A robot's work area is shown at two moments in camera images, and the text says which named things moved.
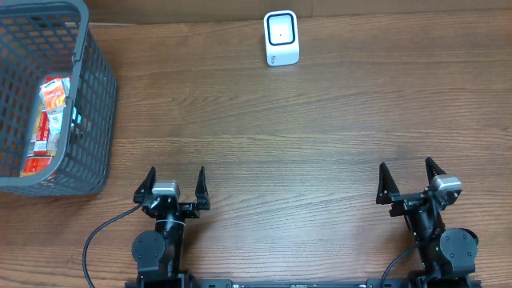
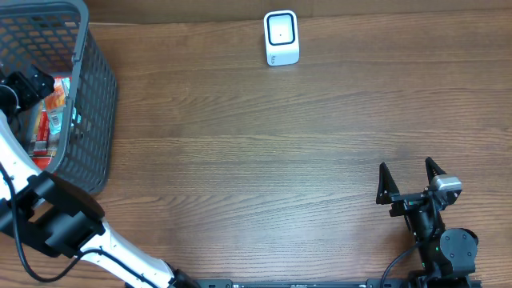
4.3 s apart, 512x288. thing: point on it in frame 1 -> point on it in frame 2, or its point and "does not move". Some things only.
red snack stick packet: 41,146 does not move
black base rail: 303,283 does not move
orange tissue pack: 53,94 does not move
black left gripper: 172,206 -> 26,82
